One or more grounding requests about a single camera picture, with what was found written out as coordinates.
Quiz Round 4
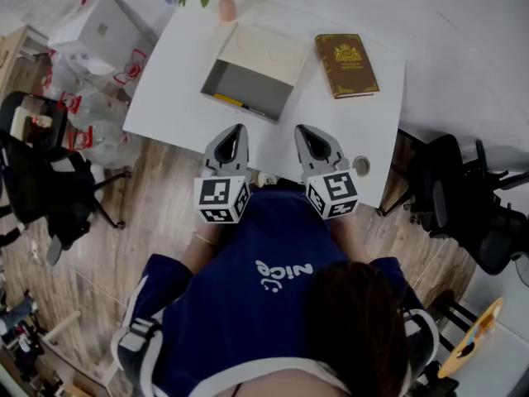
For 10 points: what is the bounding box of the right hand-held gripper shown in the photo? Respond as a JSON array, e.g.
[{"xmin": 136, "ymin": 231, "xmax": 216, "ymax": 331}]
[{"xmin": 293, "ymin": 124, "xmax": 360, "ymax": 221}]

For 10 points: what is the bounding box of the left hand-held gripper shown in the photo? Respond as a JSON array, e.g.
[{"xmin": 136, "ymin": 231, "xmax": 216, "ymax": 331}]
[{"xmin": 193, "ymin": 123, "xmax": 252, "ymax": 225}]

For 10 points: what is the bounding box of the grey box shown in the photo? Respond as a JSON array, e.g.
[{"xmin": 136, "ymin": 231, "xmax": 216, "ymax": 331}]
[{"xmin": 200, "ymin": 22, "xmax": 312, "ymax": 124}]

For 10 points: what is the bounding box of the person's right forearm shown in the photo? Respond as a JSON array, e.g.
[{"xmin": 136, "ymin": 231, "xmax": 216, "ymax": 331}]
[{"xmin": 330, "ymin": 213, "xmax": 374, "ymax": 265}]

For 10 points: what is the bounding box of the person's left forearm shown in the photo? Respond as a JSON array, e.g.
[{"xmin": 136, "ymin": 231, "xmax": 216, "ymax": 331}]
[{"xmin": 181, "ymin": 221, "xmax": 226, "ymax": 275}]

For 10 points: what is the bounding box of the white table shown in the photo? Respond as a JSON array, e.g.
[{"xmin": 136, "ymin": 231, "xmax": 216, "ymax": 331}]
[{"xmin": 122, "ymin": 0, "xmax": 407, "ymax": 210}]

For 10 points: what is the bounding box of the brown hardcover book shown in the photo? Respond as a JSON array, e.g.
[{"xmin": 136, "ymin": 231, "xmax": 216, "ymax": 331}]
[{"xmin": 314, "ymin": 33, "xmax": 380, "ymax": 100}]

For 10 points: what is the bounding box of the pile of clear water jugs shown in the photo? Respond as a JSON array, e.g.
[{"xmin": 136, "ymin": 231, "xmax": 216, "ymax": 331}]
[{"xmin": 41, "ymin": 47, "xmax": 149, "ymax": 169}]

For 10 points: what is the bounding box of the navy blue shirt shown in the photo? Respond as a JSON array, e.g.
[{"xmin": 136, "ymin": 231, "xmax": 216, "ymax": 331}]
[{"xmin": 111, "ymin": 186, "xmax": 440, "ymax": 397}]

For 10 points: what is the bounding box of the round wooden table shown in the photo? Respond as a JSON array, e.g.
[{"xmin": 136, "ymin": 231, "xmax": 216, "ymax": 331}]
[{"xmin": 436, "ymin": 297, "xmax": 505, "ymax": 380}]

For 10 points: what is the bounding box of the light wooden desk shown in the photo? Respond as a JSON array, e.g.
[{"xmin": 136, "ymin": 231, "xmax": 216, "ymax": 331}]
[{"xmin": 0, "ymin": 25, "xmax": 51, "ymax": 98}]

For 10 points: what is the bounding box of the black bag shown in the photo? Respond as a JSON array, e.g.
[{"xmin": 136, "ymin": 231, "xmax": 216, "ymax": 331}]
[{"xmin": 412, "ymin": 360, "xmax": 460, "ymax": 397}]

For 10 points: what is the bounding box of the grey table cable grommet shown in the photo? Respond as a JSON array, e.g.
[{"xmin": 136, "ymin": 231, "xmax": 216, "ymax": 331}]
[{"xmin": 352, "ymin": 155, "xmax": 372, "ymax": 178}]

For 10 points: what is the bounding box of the pale wooden frame furniture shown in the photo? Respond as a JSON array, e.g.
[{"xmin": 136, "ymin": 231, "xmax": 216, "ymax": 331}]
[{"xmin": 41, "ymin": 309, "xmax": 83, "ymax": 345}]

